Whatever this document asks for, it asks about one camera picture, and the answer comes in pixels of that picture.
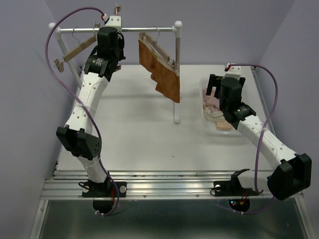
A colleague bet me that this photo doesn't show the cream beige underwear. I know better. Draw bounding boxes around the cream beige underwear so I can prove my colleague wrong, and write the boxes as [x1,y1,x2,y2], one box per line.
[203,105,232,130]

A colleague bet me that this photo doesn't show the beige hanger with pink underwear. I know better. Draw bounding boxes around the beige hanger with pink underwear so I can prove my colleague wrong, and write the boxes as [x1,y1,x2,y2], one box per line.
[114,3,125,71]

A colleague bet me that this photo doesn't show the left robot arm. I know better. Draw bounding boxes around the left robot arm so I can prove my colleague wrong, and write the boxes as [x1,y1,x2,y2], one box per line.
[56,27,124,197]

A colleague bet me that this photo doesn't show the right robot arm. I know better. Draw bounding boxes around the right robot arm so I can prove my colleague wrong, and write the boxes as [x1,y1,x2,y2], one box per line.
[206,74,312,201]

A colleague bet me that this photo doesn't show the beige hanger with brown underwear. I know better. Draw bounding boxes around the beige hanger with brown underwear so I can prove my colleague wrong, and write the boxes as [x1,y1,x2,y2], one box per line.
[138,25,181,76]

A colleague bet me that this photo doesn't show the brown underwear on rack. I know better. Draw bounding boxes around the brown underwear on rack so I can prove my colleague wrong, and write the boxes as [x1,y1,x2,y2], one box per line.
[138,40,180,103]

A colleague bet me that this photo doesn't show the empty beige clip hanger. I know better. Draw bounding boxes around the empty beige clip hanger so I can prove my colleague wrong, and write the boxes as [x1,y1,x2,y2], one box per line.
[54,28,97,73]

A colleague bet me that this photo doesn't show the clear plastic basket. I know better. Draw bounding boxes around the clear plastic basket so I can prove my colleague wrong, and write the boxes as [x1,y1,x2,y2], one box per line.
[199,74,256,136]

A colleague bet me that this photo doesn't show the white clothes rack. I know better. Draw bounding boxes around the white clothes rack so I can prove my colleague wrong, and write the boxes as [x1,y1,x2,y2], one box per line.
[54,16,180,131]

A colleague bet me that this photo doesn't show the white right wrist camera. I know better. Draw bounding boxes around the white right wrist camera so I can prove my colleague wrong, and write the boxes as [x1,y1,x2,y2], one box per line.
[224,63,241,80]

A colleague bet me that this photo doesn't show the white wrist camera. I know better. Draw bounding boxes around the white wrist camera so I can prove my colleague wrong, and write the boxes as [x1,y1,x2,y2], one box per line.
[224,63,241,80]
[101,13,122,32]

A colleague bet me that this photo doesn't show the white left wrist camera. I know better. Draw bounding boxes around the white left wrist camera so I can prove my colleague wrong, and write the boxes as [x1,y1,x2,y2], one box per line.
[101,13,122,32]

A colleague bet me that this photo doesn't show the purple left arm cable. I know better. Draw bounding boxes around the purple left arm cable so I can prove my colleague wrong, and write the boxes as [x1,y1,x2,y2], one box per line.
[44,6,120,217]

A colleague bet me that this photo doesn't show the aluminium mounting rail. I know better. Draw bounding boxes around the aluminium mounting rail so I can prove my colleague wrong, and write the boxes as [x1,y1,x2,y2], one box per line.
[43,170,305,200]

